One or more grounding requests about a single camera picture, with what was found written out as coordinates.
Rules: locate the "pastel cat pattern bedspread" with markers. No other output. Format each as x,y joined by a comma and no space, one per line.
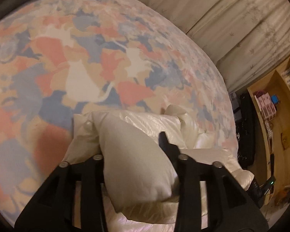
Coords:
64,57

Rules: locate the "cream patterned curtain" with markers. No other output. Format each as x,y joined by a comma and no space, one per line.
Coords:
244,38

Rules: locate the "pink drawer box stack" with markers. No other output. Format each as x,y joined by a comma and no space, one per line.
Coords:
265,105

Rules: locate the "black white patterned garment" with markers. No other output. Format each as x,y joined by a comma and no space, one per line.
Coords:
245,120

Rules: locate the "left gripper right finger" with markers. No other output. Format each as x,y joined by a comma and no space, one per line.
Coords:
210,197

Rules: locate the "white shiny puffer jacket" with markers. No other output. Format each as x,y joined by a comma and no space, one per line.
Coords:
141,185

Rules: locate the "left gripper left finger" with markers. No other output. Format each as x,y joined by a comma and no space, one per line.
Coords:
70,199

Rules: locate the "small blue object on boxes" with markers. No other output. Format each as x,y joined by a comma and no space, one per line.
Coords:
275,99

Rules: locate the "wooden shelf desk unit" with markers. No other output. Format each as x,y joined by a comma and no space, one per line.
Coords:
275,132

